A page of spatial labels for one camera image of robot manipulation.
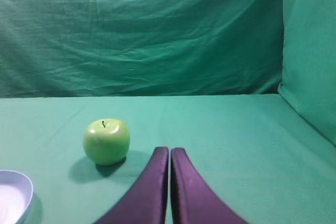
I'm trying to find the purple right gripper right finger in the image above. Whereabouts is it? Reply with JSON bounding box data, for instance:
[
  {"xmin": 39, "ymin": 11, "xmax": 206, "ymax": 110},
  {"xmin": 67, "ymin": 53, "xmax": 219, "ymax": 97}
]
[{"xmin": 170, "ymin": 147, "xmax": 246, "ymax": 224}]

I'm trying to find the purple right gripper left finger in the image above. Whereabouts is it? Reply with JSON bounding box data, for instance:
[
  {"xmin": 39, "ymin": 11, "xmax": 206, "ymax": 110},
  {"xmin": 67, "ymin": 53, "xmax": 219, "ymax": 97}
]
[{"xmin": 96, "ymin": 147, "xmax": 169, "ymax": 224}]

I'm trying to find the blue plastic plate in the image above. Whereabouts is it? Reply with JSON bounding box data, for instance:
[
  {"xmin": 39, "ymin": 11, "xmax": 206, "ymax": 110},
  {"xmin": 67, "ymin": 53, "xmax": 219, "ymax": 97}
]
[{"xmin": 1, "ymin": 170, "xmax": 34, "ymax": 224}]

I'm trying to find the green apple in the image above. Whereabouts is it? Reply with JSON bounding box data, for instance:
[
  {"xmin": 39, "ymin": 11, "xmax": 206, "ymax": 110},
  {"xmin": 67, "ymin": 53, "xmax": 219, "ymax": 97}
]
[{"xmin": 83, "ymin": 118, "xmax": 131, "ymax": 166}]

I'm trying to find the green table cloth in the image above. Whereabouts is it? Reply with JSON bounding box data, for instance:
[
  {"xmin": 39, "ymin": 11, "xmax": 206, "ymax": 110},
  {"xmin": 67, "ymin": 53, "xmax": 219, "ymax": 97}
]
[{"xmin": 1, "ymin": 94, "xmax": 335, "ymax": 223}]

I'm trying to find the green backdrop cloth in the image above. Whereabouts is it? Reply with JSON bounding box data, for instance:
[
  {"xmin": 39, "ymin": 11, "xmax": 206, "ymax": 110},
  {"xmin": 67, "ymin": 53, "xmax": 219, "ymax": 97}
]
[{"xmin": 1, "ymin": 0, "xmax": 335, "ymax": 142}]

